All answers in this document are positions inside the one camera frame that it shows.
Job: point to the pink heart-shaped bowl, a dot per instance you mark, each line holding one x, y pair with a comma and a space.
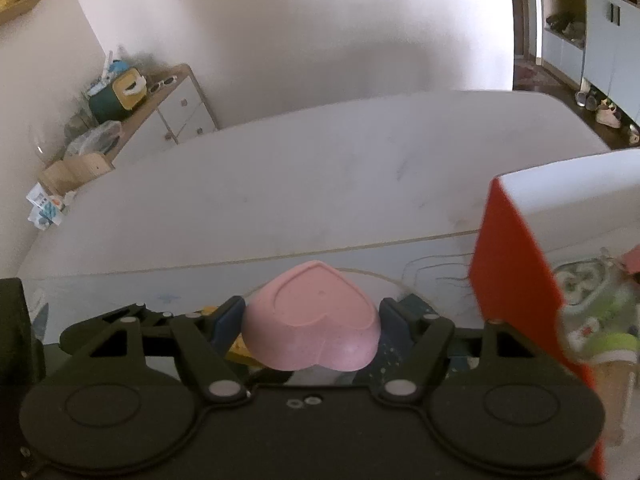
310, 310

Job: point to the teal yellow tissue box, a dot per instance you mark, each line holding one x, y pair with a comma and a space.
117, 95

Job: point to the blue white tissue packet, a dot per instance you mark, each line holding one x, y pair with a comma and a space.
46, 207

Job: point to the small pink toy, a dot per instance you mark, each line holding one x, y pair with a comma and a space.
632, 259

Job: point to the patterned door mat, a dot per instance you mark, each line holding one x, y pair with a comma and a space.
537, 75

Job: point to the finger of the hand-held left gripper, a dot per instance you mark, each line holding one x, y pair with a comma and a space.
75, 334

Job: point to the dark blue fan-shaped placemat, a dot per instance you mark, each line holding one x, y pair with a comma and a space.
422, 305

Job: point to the beige shoe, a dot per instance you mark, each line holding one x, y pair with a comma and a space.
608, 116

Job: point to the dark shoes pair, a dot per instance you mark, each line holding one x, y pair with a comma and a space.
565, 27

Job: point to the brown entrance door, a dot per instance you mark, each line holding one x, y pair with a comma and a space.
516, 10

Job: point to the wooden side cabinet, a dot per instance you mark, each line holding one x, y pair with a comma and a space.
180, 110

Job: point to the grey wall cabinet unit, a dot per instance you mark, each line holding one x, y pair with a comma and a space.
610, 45

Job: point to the white sunglasses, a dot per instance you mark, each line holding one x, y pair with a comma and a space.
162, 85

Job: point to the white patterned shoe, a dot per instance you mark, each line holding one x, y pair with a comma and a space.
635, 134

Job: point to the wooden wall shelf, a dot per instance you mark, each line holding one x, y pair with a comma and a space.
22, 7

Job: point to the brown cardboard box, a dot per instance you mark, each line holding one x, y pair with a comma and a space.
75, 172

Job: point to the red cardboard box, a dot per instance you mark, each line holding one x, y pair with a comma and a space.
510, 270

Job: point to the grey slippers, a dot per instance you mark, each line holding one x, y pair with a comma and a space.
586, 98

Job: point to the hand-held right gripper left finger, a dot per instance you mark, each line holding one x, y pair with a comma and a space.
227, 319

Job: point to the clear plastic bag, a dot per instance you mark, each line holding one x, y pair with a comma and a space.
95, 139

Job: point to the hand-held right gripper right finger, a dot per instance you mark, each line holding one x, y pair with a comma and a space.
396, 319

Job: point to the yellow toy piece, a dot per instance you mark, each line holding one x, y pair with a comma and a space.
240, 352

